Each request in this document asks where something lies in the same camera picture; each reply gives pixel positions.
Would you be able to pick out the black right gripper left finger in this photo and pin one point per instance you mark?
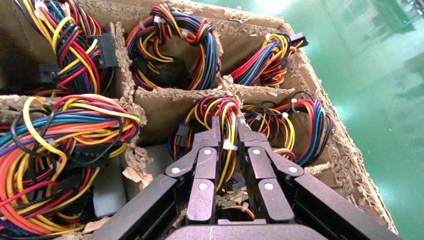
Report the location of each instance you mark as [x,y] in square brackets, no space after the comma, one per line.
[205,165]

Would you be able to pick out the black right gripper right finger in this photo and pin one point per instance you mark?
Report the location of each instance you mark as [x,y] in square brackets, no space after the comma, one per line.
[261,165]

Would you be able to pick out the cardboard box with dividers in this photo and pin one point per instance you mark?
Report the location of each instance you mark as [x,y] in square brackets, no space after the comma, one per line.
[165,106]

